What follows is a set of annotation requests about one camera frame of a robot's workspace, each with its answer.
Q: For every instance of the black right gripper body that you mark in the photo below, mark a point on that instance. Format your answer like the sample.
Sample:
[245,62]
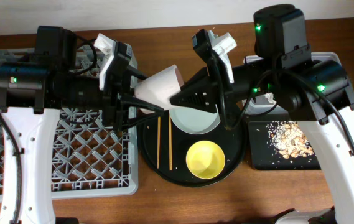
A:
[221,90]

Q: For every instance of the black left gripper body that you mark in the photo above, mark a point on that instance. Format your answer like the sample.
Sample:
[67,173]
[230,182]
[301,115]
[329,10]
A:
[111,104]

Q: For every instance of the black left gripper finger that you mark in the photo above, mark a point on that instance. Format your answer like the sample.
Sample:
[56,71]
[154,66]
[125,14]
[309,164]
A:
[142,109]
[135,73]

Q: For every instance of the pink cup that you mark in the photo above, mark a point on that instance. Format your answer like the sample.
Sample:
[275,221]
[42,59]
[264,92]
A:
[160,87]

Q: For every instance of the yellow bowl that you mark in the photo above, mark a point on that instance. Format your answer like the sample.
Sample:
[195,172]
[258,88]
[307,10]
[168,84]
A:
[205,160]

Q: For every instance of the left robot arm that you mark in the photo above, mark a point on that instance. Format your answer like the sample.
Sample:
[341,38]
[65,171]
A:
[64,71]

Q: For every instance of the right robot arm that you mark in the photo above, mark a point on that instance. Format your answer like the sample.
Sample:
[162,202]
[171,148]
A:
[318,95]

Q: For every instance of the grey dishwasher rack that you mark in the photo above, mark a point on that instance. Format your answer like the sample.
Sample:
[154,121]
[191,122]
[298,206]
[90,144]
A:
[88,161]

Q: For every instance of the black rectangular waste tray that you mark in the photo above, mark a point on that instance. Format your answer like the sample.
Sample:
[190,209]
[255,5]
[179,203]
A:
[264,157]

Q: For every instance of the wooden chopstick left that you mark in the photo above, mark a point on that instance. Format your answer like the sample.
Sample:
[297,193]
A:
[158,141]

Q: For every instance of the wooden chopstick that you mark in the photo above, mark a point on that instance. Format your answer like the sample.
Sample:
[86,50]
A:
[158,141]
[170,142]

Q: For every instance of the white plate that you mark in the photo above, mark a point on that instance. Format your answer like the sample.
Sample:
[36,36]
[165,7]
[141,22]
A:
[194,121]

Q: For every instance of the wooden chopstick right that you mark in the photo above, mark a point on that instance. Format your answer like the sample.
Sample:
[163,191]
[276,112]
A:
[170,142]

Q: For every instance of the round black tray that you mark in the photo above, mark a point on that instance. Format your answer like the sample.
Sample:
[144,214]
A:
[234,144]

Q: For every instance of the clear plastic bin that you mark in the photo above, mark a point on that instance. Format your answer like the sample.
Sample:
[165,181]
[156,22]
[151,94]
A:
[261,104]

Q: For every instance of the crumpled white paper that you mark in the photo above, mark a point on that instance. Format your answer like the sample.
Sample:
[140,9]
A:
[270,98]

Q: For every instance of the food scraps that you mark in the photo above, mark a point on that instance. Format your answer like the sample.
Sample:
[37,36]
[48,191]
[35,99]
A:
[288,140]

